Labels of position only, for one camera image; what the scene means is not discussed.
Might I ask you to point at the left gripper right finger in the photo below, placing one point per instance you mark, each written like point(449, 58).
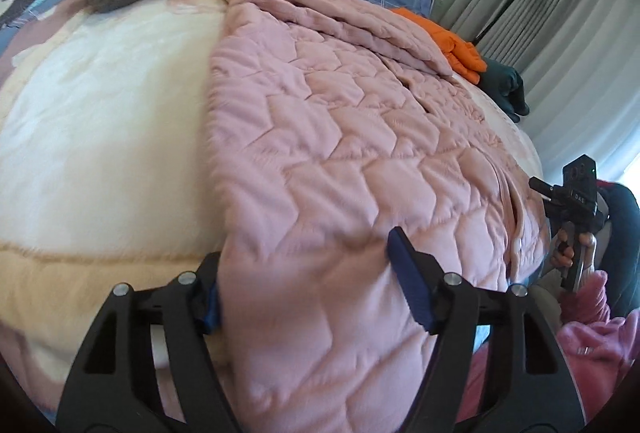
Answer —
point(527, 387)

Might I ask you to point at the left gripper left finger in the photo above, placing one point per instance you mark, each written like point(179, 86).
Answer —
point(112, 386)

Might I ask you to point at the cream fleece blanket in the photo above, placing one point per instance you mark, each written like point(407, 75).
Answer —
point(106, 171)

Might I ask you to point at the orange folded garment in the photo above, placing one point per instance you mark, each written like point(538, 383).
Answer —
point(462, 56)

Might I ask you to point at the right hand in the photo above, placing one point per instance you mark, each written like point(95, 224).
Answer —
point(573, 256)

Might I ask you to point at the grey curtain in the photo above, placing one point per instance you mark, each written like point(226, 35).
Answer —
point(579, 60)

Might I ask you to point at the pink quilted garment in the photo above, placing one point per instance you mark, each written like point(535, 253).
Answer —
point(331, 122)

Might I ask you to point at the pink fleece sleeve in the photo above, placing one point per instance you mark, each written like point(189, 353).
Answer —
point(599, 348)

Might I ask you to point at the dark teal garment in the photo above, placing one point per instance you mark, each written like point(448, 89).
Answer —
point(505, 86)

